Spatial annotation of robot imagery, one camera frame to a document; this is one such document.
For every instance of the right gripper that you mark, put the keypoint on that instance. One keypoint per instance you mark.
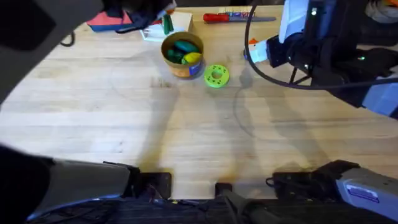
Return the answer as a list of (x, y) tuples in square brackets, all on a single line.
[(287, 49)]

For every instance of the green marker pen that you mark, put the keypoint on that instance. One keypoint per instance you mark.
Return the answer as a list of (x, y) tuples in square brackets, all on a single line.
[(168, 25)]

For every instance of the white cardboard box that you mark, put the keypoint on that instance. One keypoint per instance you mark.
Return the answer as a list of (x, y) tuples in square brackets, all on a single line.
[(183, 21)]

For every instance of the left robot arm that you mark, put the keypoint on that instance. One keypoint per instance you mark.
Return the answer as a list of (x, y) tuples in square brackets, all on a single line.
[(77, 180)]

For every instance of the tub of toy vegetables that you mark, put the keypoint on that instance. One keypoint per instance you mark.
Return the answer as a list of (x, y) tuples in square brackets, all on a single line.
[(183, 56)]

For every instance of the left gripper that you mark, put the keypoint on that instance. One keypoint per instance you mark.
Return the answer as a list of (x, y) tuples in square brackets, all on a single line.
[(136, 12)]

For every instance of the green disc with holes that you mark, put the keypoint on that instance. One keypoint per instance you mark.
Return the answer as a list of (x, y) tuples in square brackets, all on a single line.
[(216, 76)]

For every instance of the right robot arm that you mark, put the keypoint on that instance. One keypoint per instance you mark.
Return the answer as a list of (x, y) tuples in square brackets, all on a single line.
[(367, 189)]

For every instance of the red and blue box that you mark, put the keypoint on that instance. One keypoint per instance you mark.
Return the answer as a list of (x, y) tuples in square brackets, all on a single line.
[(107, 21)]

